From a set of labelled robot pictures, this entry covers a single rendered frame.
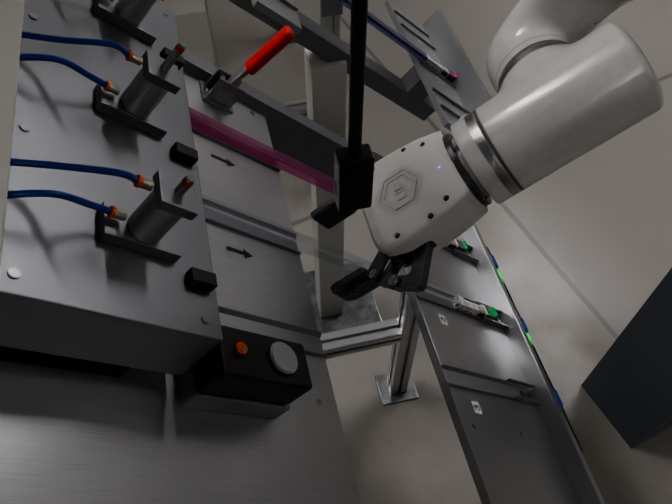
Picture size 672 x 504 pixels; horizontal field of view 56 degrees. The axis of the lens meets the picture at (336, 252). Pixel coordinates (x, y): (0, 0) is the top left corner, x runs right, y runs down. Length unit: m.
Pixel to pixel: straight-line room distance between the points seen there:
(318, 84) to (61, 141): 0.71
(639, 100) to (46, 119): 0.43
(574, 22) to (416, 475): 1.13
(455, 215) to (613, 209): 1.54
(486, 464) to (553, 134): 0.32
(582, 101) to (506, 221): 1.41
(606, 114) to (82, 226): 0.39
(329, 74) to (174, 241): 0.71
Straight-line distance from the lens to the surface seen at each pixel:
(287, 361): 0.43
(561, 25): 0.63
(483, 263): 0.92
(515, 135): 0.54
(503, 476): 0.69
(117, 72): 0.50
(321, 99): 1.10
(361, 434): 1.56
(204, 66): 0.69
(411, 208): 0.56
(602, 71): 0.55
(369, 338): 1.30
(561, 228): 1.97
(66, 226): 0.37
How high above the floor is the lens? 1.47
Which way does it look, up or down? 54 degrees down
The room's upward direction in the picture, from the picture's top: straight up
